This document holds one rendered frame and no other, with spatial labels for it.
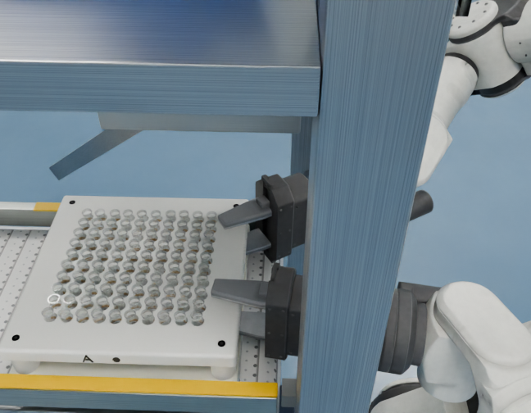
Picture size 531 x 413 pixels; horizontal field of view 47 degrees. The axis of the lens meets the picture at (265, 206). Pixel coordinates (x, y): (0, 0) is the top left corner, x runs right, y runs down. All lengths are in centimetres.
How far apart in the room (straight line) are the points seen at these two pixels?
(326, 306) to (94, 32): 23
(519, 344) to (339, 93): 36
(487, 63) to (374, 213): 61
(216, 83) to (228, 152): 218
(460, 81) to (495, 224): 142
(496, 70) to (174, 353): 62
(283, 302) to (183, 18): 33
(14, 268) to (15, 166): 176
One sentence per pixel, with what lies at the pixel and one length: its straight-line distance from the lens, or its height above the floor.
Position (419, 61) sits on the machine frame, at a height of 133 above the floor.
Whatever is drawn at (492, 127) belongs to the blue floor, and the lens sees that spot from 281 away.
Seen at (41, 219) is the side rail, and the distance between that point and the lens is 89.
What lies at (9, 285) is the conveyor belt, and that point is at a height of 89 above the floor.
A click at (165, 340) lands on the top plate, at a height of 96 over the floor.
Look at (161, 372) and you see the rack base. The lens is 68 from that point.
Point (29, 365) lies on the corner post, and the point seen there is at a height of 92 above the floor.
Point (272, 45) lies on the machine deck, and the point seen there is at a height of 133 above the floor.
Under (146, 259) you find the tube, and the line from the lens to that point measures 71.
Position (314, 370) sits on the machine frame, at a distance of 49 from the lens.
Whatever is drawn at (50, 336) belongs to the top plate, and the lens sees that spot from 68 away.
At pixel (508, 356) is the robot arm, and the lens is 59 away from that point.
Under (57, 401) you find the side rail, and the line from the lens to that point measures 70.
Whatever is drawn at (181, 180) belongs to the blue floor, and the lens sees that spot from 236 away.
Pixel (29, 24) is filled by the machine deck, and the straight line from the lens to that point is 37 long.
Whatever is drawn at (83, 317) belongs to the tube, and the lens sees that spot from 67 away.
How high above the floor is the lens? 147
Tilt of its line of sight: 41 degrees down
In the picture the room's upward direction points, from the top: straight up
